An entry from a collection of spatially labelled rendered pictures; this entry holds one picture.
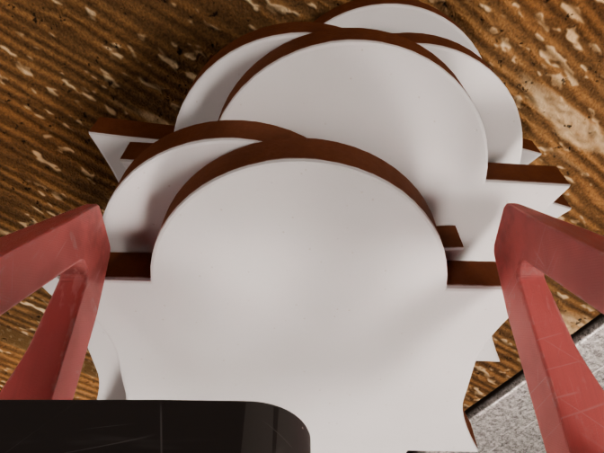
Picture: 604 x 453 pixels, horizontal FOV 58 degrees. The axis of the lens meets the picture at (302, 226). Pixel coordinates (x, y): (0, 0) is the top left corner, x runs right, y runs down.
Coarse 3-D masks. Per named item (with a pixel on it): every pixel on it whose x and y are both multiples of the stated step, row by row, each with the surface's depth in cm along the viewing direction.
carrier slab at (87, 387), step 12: (0, 336) 26; (12, 336) 26; (24, 336) 27; (0, 348) 26; (12, 348) 26; (24, 348) 26; (0, 360) 27; (12, 360) 27; (84, 360) 28; (0, 372) 27; (12, 372) 27; (84, 372) 27; (96, 372) 28; (0, 384) 28; (84, 384) 28; (96, 384) 28; (84, 396) 28; (96, 396) 28
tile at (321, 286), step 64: (192, 192) 12; (256, 192) 12; (320, 192) 12; (384, 192) 12; (128, 256) 14; (192, 256) 13; (256, 256) 13; (320, 256) 13; (384, 256) 13; (128, 320) 14; (192, 320) 14; (256, 320) 14; (320, 320) 14; (384, 320) 14; (448, 320) 14; (128, 384) 15; (192, 384) 15; (256, 384) 15; (320, 384) 15; (384, 384) 15; (448, 384) 15; (320, 448) 17; (384, 448) 17; (448, 448) 17
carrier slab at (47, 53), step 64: (0, 0) 17; (64, 0) 17; (128, 0) 17; (192, 0) 17; (256, 0) 17; (320, 0) 17; (448, 0) 17; (512, 0) 17; (576, 0) 17; (0, 64) 18; (64, 64) 18; (128, 64) 18; (192, 64) 18; (512, 64) 18; (576, 64) 18; (0, 128) 20; (64, 128) 20; (576, 128) 20; (0, 192) 21; (64, 192) 21; (576, 192) 21; (0, 320) 25; (576, 320) 25
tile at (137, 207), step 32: (192, 128) 13; (224, 128) 13; (256, 128) 13; (160, 160) 13; (192, 160) 13; (128, 192) 13; (160, 192) 13; (128, 224) 14; (160, 224) 14; (448, 256) 14; (96, 352) 16
